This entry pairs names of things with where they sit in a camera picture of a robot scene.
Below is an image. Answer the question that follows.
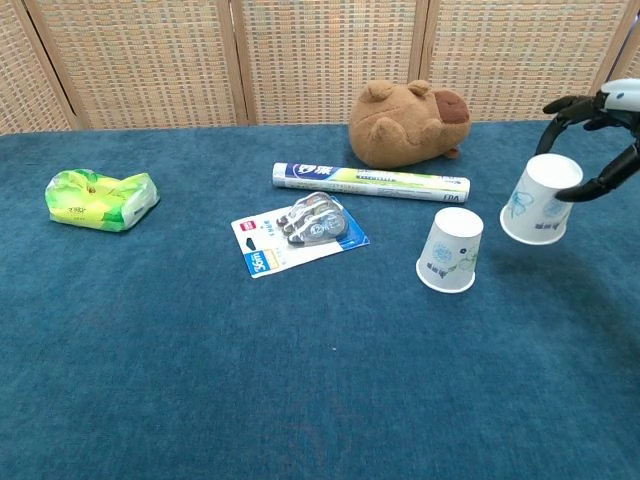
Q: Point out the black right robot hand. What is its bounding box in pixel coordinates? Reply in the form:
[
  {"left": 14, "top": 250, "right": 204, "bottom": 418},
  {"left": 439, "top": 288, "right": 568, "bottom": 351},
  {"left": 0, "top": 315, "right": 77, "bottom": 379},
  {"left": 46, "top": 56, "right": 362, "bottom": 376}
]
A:
[{"left": 535, "top": 77, "right": 640, "bottom": 204}]

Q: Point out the white paper cup blue print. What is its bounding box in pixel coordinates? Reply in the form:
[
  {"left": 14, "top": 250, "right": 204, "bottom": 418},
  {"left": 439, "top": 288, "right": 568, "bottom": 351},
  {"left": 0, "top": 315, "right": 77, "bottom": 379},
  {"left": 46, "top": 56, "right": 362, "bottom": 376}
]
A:
[
  {"left": 499, "top": 153, "right": 585, "bottom": 246},
  {"left": 415, "top": 206, "right": 485, "bottom": 294}
]

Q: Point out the woven folding screen panel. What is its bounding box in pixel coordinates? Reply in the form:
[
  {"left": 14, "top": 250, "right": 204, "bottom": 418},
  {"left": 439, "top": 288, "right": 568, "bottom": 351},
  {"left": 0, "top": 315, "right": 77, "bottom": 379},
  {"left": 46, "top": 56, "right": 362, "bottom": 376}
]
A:
[
  {"left": 591, "top": 9, "right": 640, "bottom": 120},
  {"left": 0, "top": 0, "right": 81, "bottom": 136},
  {"left": 23, "top": 0, "right": 250, "bottom": 130},
  {"left": 228, "top": 0, "right": 431, "bottom": 126},
  {"left": 418, "top": 0, "right": 640, "bottom": 123}
]

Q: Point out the brown capybara plush toy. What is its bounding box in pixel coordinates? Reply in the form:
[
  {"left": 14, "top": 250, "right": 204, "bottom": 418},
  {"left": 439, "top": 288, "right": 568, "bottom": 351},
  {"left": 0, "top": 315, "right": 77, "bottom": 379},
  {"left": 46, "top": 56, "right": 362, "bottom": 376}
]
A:
[{"left": 348, "top": 79, "right": 472, "bottom": 169}]

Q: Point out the toothpaste box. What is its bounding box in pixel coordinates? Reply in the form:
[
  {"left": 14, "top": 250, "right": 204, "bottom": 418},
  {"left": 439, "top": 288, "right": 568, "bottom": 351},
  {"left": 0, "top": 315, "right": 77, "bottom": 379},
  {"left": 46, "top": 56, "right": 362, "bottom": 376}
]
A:
[{"left": 271, "top": 161, "right": 472, "bottom": 204}]

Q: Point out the correction tape blister pack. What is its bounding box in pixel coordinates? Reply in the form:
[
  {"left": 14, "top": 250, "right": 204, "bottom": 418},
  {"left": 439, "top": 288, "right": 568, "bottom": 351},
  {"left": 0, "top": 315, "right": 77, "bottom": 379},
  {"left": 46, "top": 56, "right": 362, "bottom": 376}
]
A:
[{"left": 230, "top": 191, "right": 371, "bottom": 280}]

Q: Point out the blue velvet tablecloth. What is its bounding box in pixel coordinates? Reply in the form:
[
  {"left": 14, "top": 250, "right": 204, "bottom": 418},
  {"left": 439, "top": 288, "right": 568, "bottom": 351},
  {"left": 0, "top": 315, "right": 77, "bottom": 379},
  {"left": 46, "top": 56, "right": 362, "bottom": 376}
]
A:
[{"left": 0, "top": 118, "right": 640, "bottom": 480}]

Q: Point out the green tissue pack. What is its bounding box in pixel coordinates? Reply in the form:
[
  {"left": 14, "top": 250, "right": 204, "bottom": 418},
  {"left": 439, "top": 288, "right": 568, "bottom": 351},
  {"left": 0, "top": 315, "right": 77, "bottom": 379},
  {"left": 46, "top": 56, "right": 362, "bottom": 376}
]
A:
[{"left": 44, "top": 168, "right": 162, "bottom": 234}]

